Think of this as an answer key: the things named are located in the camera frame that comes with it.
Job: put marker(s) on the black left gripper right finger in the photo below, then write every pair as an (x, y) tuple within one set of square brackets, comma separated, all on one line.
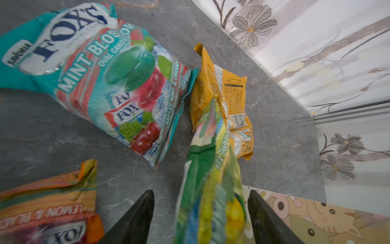
[(268, 227)]

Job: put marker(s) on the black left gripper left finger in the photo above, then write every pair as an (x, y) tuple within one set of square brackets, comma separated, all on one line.
[(134, 225)]

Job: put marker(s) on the white patterned paper bag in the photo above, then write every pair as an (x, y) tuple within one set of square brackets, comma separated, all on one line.
[(320, 223)]

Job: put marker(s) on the green spring candy bag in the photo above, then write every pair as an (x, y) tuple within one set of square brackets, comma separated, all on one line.
[(210, 207)]

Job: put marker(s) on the orange fruits candy bag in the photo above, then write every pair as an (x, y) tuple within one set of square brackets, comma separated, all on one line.
[(56, 210)]

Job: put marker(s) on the teal mint candy bag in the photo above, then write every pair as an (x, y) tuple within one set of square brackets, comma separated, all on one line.
[(103, 69)]

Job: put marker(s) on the yellow snack bag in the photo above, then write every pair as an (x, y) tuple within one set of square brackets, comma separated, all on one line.
[(229, 90)]

